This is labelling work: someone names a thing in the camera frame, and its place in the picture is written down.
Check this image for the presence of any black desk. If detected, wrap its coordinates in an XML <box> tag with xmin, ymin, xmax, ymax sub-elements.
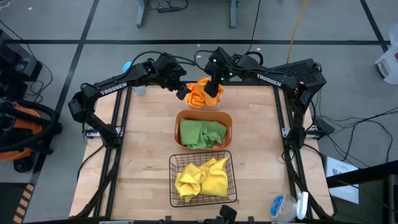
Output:
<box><xmin>325</xmin><ymin>160</ymin><xmax>398</xmax><ymax>224</ymax></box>

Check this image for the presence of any blue-topped clear bottle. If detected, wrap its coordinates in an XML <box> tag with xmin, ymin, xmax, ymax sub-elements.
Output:
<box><xmin>122</xmin><ymin>60</ymin><xmax>147</xmax><ymax>96</ymax></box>

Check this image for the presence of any black wire basket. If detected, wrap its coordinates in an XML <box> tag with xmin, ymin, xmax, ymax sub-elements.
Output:
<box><xmin>169</xmin><ymin>150</ymin><xmax>238</xmax><ymax>208</ymax></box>

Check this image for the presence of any black hanging cable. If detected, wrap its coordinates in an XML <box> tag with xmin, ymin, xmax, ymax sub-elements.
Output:
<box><xmin>246</xmin><ymin>0</ymin><xmax>262</xmax><ymax>54</ymax></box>

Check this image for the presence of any yellow cable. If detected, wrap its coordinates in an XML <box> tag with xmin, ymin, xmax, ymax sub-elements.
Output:
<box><xmin>285</xmin><ymin>0</ymin><xmax>309</xmax><ymax>65</ymax></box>

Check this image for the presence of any clear spray bottle white trigger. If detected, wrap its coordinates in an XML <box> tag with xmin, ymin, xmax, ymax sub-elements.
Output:
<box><xmin>269</xmin><ymin>190</ymin><xmax>310</xmax><ymax>222</ymax></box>

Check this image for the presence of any orange microfiber towel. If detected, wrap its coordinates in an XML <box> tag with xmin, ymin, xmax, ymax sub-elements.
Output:
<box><xmin>185</xmin><ymin>89</ymin><xmax>208</xmax><ymax>110</ymax></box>
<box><xmin>195</xmin><ymin>77</ymin><xmax>225</xmax><ymax>107</ymax></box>

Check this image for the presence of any grey desk leg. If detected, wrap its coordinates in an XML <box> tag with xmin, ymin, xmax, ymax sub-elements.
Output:
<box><xmin>229</xmin><ymin>0</ymin><xmax>239</xmax><ymax>29</ymax></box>
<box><xmin>136</xmin><ymin>0</ymin><xmax>150</xmax><ymax>29</ymax></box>

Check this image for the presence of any yellow microfiber towel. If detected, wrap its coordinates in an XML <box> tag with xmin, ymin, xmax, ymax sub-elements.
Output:
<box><xmin>198</xmin><ymin>156</ymin><xmax>230</xmax><ymax>198</ymax></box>
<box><xmin>174</xmin><ymin>163</ymin><xmax>208</xmax><ymax>203</ymax></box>

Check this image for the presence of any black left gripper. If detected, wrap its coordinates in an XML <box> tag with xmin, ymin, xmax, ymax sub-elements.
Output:
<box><xmin>164</xmin><ymin>69</ymin><xmax>192</xmax><ymax>101</ymax></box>

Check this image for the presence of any orange black vacuum cleaner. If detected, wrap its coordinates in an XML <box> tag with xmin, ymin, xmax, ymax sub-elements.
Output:
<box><xmin>0</xmin><ymin>96</ymin><xmax>63</xmax><ymax>174</ymax></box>

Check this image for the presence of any black power strip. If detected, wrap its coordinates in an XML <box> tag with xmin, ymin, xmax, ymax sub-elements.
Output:
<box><xmin>157</xmin><ymin>6</ymin><xmax>183</xmax><ymax>14</ymax></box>

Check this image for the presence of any yellow black hazard strip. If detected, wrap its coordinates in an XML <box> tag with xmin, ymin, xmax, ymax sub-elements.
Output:
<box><xmin>12</xmin><ymin>183</ymin><xmax>35</xmax><ymax>224</ymax></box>

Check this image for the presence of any black power adapter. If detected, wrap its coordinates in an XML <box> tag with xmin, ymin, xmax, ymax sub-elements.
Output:
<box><xmin>313</xmin><ymin>117</ymin><xmax>336</xmax><ymax>135</ymax></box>

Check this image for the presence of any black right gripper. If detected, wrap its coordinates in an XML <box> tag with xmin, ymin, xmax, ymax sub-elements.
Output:
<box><xmin>203</xmin><ymin>66</ymin><xmax>228</xmax><ymax>98</ymax></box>

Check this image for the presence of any orange plastic basket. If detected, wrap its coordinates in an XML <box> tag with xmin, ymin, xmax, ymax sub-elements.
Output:
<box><xmin>174</xmin><ymin>109</ymin><xmax>234</xmax><ymax>151</ymax></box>

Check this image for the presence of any black equipment cart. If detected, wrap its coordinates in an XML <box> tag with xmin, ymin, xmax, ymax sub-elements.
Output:
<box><xmin>0</xmin><ymin>29</ymin><xmax>44</xmax><ymax>101</ymax></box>

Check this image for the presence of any black table-level camera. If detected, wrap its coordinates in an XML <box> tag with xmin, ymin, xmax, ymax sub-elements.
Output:
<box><xmin>219</xmin><ymin>204</ymin><xmax>238</xmax><ymax>223</ymax></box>

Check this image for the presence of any green microfiber towel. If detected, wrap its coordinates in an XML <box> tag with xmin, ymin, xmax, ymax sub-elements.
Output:
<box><xmin>179</xmin><ymin>118</ymin><xmax>208</xmax><ymax>149</ymax></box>
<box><xmin>198</xmin><ymin>120</ymin><xmax>228</xmax><ymax>147</ymax></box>

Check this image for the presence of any black perforated box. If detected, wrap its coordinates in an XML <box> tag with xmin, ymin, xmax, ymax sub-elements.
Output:
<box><xmin>269</xmin><ymin>58</ymin><xmax>328</xmax><ymax>94</ymax></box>

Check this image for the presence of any white paper sheet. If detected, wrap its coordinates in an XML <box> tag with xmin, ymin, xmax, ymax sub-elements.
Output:
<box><xmin>325</xmin><ymin>156</ymin><xmax>360</xmax><ymax>205</ymax></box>

